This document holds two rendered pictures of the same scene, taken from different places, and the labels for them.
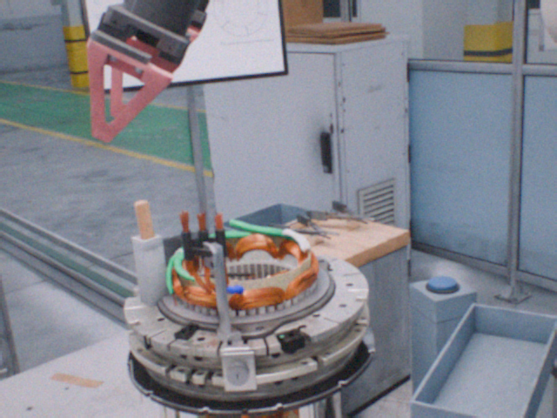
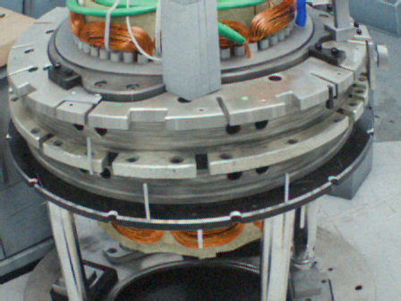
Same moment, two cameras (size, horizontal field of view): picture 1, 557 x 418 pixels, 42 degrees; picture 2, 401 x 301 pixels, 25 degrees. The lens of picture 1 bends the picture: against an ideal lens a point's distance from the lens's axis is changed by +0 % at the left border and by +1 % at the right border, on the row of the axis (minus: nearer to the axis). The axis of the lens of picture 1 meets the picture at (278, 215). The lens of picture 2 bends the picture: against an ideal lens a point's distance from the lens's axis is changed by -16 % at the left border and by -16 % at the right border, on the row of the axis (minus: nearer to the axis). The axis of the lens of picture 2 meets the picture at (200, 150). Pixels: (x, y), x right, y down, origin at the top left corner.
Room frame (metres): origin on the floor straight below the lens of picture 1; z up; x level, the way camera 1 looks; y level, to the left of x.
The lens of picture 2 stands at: (0.86, 0.81, 1.41)
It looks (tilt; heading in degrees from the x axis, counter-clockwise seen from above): 30 degrees down; 271
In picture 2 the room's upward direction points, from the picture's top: 3 degrees counter-clockwise
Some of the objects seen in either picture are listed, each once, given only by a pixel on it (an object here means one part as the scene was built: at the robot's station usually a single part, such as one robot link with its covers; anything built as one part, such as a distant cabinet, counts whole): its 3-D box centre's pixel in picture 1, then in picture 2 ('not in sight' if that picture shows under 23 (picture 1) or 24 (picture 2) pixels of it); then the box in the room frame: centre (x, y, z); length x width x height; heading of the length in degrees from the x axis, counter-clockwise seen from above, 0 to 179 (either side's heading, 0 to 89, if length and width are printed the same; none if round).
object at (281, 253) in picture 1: (291, 254); not in sight; (0.92, -0.01, 1.12); 0.06 x 0.02 x 0.04; 39
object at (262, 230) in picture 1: (271, 232); not in sight; (0.94, 0.01, 1.15); 0.15 x 0.04 x 0.02; 39
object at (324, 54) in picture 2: (188, 329); (325, 51); (0.77, 0.12, 1.10); 0.03 x 0.02 x 0.01; 150
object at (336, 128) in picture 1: (305, 158); not in sight; (3.63, -0.16, 0.60); 1.02 x 0.55 x 1.20; 39
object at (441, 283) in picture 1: (442, 283); not in sight; (0.98, -0.23, 1.04); 0.04 x 0.04 x 0.01
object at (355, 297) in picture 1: (246, 293); (182, 31); (0.88, 0.05, 1.09); 0.32 x 0.32 x 0.01
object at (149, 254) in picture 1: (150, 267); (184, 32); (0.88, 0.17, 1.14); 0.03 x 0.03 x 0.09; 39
